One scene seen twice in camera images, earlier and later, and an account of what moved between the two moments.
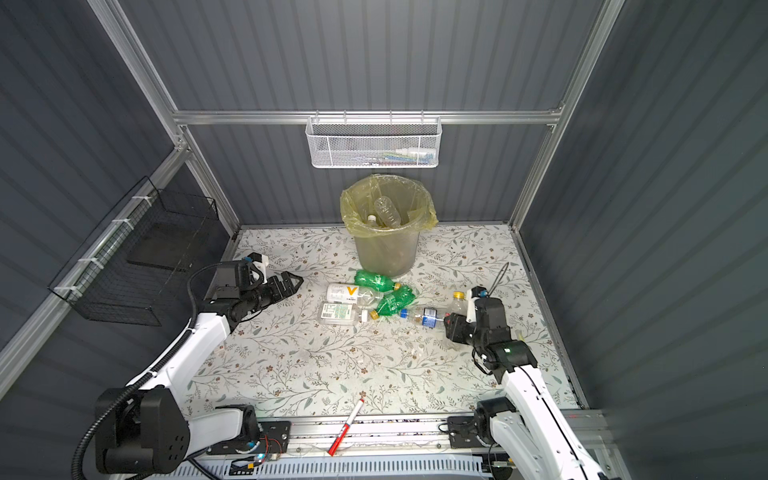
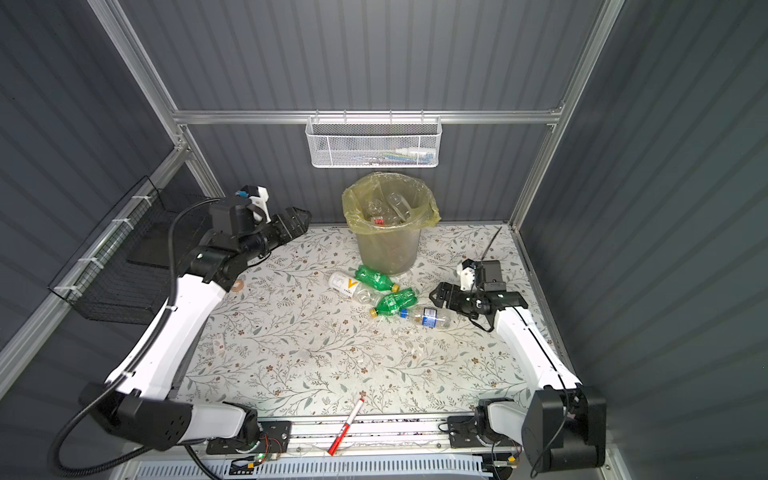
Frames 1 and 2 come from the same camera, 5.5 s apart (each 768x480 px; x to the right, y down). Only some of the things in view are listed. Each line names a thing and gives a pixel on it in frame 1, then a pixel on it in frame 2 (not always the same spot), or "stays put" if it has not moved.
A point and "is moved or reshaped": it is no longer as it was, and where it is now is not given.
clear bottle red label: (459, 304) is moved or reshaped
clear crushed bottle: (389, 215) to (399, 206)
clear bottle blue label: (429, 317) stays put
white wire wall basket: (373, 142) stays put
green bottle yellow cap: (391, 304) stays put
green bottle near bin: (375, 281) stays put
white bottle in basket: (428, 153) stays put
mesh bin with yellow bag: (386, 214) stays put
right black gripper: (455, 326) to (445, 287)
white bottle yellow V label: (353, 293) is moved or reshaped
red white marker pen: (346, 426) stays put
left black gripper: (278, 294) to (299, 227)
